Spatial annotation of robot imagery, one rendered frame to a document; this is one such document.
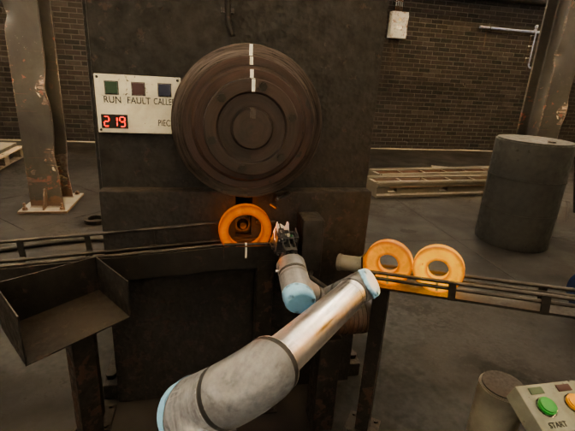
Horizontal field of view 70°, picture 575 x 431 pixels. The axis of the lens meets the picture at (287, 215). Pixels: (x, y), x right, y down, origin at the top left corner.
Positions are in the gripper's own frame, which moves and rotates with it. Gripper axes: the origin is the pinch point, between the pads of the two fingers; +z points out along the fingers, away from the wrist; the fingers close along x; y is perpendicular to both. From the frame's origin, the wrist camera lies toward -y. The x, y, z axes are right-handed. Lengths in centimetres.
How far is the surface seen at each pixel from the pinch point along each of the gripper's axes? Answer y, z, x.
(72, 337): -3, -39, 60
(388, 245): 8.9, -20.5, -31.5
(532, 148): -33, 130, -218
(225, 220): 4.8, -1.1, 19.3
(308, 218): 6.0, -2.4, -9.2
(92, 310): -6, -28, 58
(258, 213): 6.9, -0.2, 8.0
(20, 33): -11, 258, 164
